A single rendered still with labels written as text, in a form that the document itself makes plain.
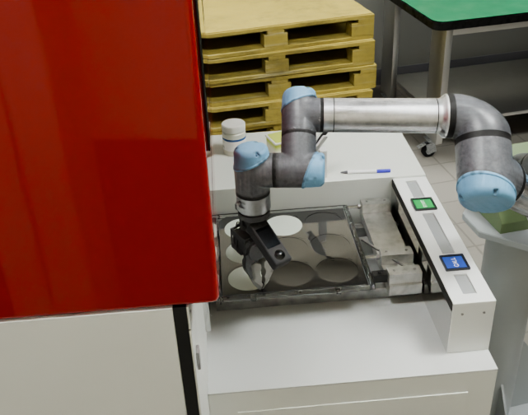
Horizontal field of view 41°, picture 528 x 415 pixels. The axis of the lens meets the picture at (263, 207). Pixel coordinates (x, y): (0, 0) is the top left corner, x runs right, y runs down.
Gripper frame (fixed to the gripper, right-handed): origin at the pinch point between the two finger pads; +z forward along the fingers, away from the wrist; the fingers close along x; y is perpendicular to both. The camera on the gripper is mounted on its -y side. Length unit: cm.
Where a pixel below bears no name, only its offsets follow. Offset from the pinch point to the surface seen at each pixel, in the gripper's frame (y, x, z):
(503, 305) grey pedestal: -11, -78, 37
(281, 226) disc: 20.0, -19.4, 1.3
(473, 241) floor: 68, -162, 91
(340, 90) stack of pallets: 174, -167, 49
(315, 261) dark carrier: 1.8, -16.7, 1.3
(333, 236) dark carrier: 7.7, -27.2, 1.3
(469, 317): -36.5, -28.9, -0.6
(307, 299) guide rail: -2.4, -11.2, 7.9
